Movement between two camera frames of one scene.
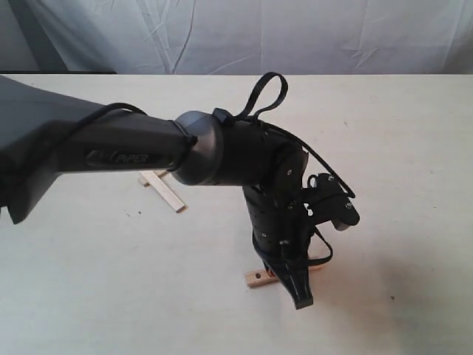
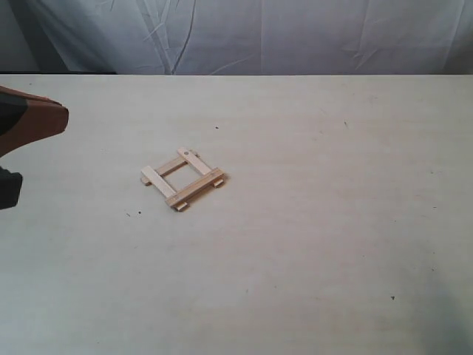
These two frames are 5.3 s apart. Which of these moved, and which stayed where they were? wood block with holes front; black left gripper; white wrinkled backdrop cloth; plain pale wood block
Moved: wood block with holes front; black left gripper
Stayed: plain pale wood block; white wrinkled backdrop cloth
